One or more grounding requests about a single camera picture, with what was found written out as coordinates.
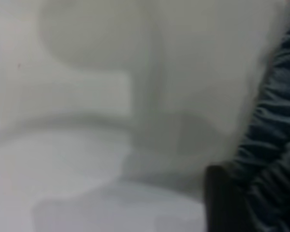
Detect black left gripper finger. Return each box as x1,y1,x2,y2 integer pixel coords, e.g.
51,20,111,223
204,165,257,232

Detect blue denim pants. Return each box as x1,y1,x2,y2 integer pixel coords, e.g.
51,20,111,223
228,0,290,232

